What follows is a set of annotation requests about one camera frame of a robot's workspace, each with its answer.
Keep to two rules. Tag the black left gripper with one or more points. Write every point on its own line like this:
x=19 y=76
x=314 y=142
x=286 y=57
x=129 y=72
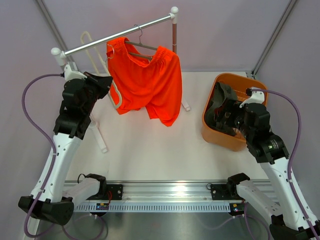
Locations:
x=100 y=82

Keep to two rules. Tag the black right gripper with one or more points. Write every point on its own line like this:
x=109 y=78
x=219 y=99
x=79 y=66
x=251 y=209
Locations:
x=231 y=106

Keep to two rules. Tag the dark green shorts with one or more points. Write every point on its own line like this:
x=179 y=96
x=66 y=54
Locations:
x=222 y=104

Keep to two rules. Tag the orange shorts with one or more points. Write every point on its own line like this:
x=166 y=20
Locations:
x=155 y=85

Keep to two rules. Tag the grey metal hanger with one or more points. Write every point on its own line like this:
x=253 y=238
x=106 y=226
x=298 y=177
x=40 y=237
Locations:
x=140 y=44

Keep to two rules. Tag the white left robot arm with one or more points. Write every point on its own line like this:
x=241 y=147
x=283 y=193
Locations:
x=48 y=201

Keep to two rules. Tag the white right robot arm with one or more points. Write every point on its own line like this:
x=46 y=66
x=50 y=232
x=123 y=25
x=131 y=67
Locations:
x=290 y=218

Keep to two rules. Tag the orange plastic basket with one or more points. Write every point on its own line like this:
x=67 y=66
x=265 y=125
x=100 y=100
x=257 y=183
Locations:
x=239 y=84

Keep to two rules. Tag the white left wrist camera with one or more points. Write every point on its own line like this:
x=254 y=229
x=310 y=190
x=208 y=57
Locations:
x=70 y=72

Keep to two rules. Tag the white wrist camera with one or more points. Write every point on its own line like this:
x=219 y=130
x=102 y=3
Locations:
x=255 y=95
x=70 y=72

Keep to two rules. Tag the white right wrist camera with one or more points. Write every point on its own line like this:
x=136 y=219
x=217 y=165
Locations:
x=255 y=95

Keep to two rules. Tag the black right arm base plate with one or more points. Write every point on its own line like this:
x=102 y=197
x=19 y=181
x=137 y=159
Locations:
x=223 y=192

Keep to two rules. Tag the aluminium mounting rail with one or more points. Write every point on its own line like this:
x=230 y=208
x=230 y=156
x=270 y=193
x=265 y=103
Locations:
x=165 y=191

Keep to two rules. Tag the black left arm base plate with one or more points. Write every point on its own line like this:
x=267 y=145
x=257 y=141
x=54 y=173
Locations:
x=114 y=191

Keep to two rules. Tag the white slotted cable duct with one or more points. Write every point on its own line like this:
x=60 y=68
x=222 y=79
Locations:
x=153 y=207

